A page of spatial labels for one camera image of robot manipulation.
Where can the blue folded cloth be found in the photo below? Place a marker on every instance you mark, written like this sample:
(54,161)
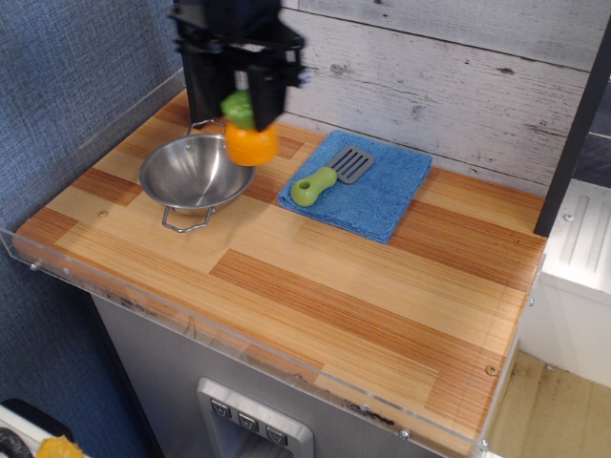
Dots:
(373,205)

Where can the black vertical post right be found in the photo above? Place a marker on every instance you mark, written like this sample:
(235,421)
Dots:
(583,119)

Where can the clear acrylic table guard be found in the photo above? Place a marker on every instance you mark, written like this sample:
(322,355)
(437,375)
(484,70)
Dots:
(353,338)

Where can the grey spatula green handle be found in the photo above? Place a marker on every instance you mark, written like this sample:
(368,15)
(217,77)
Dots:
(347,166)

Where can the black vertical post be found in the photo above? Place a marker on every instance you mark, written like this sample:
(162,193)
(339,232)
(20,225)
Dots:
(583,119)
(200,58)

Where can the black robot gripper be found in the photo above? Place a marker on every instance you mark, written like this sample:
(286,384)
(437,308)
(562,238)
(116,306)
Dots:
(217,38)

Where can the yellow object bottom left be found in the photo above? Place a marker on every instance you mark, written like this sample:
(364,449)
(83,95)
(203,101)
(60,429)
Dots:
(59,447)

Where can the stainless steel colander bowl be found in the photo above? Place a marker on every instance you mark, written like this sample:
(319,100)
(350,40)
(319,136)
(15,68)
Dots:
(193,177)

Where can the white toy sink counter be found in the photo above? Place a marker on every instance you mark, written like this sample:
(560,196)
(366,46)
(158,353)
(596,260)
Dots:
(567,322)

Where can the silver toy fridge dispenser panel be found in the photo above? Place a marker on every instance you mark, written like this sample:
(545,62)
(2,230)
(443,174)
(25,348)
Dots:
(239,426)

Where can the black vertical post left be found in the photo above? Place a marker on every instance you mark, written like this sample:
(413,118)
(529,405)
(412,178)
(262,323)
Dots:
(200,58)

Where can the orange toy carrot green top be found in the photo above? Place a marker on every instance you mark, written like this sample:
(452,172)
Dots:
(246,146)

